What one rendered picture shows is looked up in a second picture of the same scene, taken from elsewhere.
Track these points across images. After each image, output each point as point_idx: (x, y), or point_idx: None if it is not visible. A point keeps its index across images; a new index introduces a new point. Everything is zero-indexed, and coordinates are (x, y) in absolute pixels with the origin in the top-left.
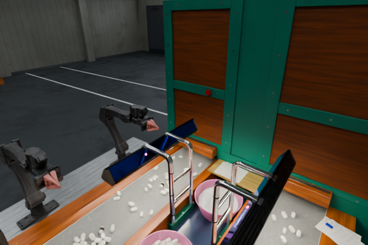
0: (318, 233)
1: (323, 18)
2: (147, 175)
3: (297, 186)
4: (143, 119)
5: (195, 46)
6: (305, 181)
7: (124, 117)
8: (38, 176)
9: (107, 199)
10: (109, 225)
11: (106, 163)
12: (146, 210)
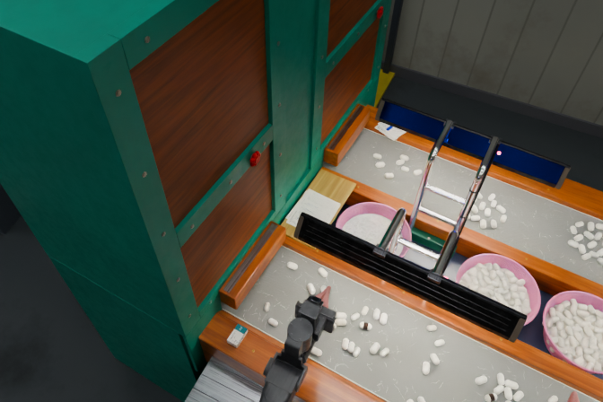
0: (395, 142)
1: None
2: (339, 366)
3: (354, 133)
4: (319, 318)
5: (207, 102)
6: (345, 121)
7: (299, 385)
8: None
9: None
10: (475, 390)
11: None
12: (426, 339)
